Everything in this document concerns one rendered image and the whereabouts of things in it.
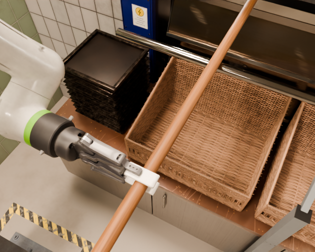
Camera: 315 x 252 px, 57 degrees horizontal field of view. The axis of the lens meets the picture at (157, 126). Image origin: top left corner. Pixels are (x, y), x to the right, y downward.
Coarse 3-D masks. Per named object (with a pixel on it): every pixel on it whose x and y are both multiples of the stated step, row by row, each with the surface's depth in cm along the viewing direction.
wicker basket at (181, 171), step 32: (192, 64) 135; (160, 96) 140; (224, 96) 136; (192, 128) 142; (224, 128) 142; (256, 128) 138; (192, 160) 132; (224, 160) 132; (256, 160) 132; (224, 192) 113
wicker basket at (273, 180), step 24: (312, 120) 123; (288, 144) 113; (312, 144) 130; (288, 168) 130; (312, 168) 129; (264, 192) 117; (288, 192) 123; (264, 216) 113; (312, 216) 117; (312, 240) 109
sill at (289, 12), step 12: (228, 0) 107; (240, 0) 105; (264, 0) 101; (276, 0) 101; (288, 0) 101; (300, 0) 101; (276, 12) 102; (288, 12) 100; (300, 12) 99; (312, 12) 97; (312, 24) 100
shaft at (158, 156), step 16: (256, 0) 97; (240, 16) 91; (224, 48) 82; (208, 64) 79; (208, 80) 76; (192, 96) 72; (176, 128) 67; (160, 144) 64; (160, 160) 63; (128, 192) 58; (128, 208) 56; (112, 224) 54; (112, 240) 53
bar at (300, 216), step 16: (128, 32) 92; (160, 48) 89; (176, 48) 88; (224, 64) 84; (256, 80) 81; (272, 80) 80; (288, 96) 80; (304, 96) 78; (304, 208) 82; (288, 224) 86; (304, 224) 82; (256, 240) 117; (272, 240) 101
